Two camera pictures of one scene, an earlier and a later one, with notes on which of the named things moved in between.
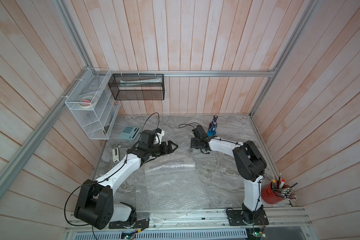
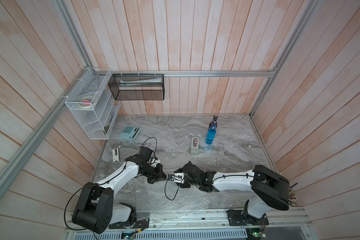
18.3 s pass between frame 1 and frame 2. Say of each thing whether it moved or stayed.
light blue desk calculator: stayed
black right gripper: moved
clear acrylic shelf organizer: stayed
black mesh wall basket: stayed
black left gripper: moved
